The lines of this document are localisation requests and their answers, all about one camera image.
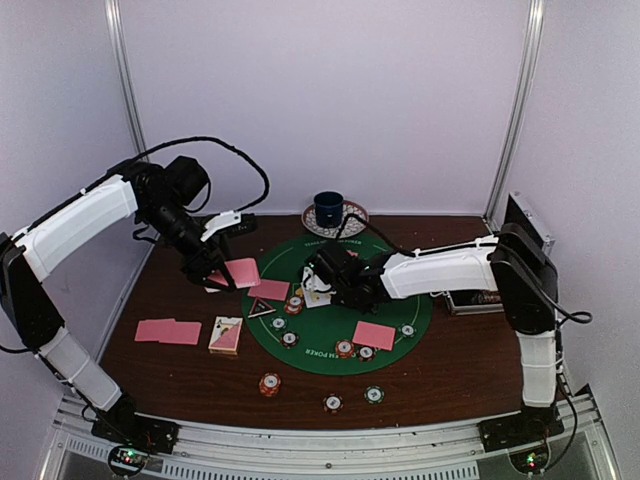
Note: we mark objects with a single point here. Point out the red 5 chip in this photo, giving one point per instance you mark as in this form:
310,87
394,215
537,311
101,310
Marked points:
345,349
294,305

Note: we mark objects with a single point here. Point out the blue cup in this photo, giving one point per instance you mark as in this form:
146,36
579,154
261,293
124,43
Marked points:
328,208

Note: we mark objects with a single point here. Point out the aluminium front rail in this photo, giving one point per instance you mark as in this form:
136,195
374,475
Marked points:
452,450

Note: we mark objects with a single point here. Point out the card deck box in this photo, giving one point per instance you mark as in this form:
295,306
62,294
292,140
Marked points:
225,336

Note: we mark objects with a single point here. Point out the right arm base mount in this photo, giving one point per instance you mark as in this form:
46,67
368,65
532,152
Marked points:
525,440

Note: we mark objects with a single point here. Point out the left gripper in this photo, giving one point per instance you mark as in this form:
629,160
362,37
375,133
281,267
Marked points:
209,262

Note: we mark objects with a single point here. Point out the red backed card deck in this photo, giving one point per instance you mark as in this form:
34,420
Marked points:
243,271

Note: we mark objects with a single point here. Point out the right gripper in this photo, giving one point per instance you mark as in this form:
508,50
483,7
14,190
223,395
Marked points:
363,261

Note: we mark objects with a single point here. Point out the aluminium poker case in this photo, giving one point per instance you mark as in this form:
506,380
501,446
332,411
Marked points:
476,302

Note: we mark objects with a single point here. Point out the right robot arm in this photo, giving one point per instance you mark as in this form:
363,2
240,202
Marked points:
508,263

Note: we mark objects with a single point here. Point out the red card pulled from deck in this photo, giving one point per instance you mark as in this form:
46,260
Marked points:
270,290

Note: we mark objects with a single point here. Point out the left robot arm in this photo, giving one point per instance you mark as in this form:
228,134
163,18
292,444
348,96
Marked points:
153,196

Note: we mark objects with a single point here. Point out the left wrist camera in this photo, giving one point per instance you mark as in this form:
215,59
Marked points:
231,223

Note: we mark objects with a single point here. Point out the red orange chip stack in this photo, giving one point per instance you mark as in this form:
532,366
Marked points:
269,384

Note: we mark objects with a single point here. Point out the black triangular all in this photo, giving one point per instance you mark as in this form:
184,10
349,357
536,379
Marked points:
259,308

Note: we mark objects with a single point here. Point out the green round poker mat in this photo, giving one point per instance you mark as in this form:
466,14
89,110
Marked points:
320,328

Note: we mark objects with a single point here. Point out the dealt red card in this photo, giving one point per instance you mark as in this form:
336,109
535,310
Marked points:
181,333
154,330

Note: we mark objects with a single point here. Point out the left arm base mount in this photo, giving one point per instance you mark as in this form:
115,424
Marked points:
133,449

